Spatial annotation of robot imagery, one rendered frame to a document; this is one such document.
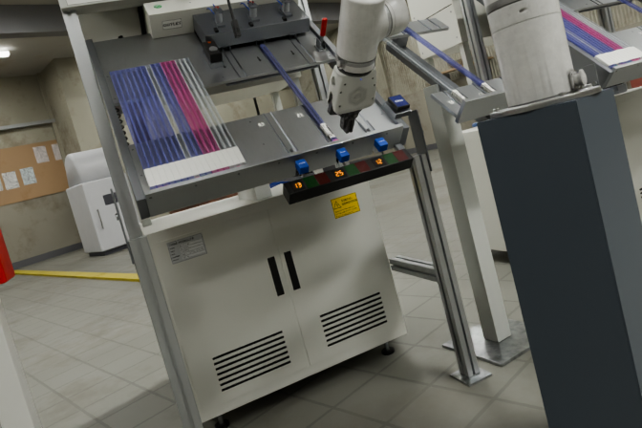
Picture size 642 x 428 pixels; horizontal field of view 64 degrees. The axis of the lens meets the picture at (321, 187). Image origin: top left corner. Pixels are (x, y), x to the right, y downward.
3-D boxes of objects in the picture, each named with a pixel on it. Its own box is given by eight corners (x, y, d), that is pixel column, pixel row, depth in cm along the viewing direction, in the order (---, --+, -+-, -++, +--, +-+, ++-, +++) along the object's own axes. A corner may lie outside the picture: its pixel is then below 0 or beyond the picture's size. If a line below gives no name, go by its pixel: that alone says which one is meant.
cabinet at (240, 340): (412, 351, 170) (366, 169, 165) (205, 444, 146) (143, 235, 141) (336, 310, 231) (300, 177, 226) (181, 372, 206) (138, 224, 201)
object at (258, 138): (398, 136, 137) (400, 127, 135) (147, 205, 114) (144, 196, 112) (363, 96, 149) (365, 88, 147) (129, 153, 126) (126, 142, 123)
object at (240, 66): (334, 72, 162) (336, 57, 158) (117, 117, 138) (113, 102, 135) (292, 23, 182) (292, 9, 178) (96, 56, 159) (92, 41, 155)
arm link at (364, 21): (362, 36, 111) (328, 48, 107) (371, -24, 102) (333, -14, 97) (388, 54, 106) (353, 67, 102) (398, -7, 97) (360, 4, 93)
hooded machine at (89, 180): (148, 241, 762) (118, 140, 749) (104, 256, 716) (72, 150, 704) (128, 243, 819) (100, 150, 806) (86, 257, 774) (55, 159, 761)
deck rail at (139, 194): (150, 217, 115) (145, 198, 111) (141, 220, 115) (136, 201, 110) (96, 56, 159) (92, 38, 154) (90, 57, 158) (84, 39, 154)
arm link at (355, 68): (346, 67, 102) (344, 79, 104) (384, 58, 105) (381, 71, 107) (327, 46, 107) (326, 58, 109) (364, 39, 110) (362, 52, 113)
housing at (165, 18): (297, 32, 180) (298, -8, 170) (156, 56, 163) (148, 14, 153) (288, 21, 185) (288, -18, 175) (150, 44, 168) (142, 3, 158)
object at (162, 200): (398, 146, 138) (404, 125, 133) (150, 217, 115) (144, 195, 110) (396, 143, 139) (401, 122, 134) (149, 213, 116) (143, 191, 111)
